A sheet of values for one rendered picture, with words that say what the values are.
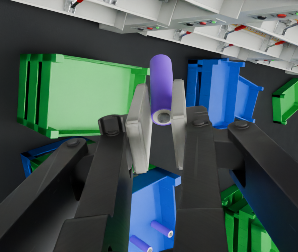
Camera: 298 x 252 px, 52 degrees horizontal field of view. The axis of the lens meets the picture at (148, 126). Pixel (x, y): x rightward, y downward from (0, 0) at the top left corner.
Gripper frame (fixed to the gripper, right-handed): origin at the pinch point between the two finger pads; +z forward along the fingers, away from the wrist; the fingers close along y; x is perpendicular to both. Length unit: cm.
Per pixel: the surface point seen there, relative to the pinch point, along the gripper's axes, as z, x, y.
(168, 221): 44, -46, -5
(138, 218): 41, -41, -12
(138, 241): 37, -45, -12
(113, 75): 71, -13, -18
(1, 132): 60, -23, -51
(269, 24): 68, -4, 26
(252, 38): 99, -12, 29
